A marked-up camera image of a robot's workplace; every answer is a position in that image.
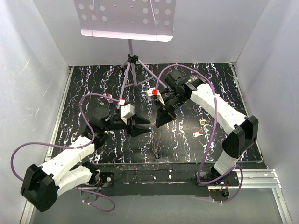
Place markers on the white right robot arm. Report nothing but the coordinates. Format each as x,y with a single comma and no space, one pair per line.
241,130

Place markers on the cream key tag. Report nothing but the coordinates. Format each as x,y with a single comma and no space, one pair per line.
202,122

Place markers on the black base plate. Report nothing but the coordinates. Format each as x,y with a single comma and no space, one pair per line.
149,179

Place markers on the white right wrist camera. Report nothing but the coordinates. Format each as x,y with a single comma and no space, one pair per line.
154,96

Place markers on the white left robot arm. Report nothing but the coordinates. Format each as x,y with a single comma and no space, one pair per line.
43,184

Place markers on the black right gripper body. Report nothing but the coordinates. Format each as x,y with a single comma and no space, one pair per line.
173,102

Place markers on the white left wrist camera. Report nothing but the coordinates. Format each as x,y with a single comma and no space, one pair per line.
126,110

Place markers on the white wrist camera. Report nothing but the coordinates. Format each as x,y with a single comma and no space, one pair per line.
154,96
126,110

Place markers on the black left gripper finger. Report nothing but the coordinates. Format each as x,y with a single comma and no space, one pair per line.
138,130
140,120

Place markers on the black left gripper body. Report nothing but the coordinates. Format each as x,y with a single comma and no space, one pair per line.
114,125

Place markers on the lilac music stand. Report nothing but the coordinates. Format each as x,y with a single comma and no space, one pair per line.
145,20

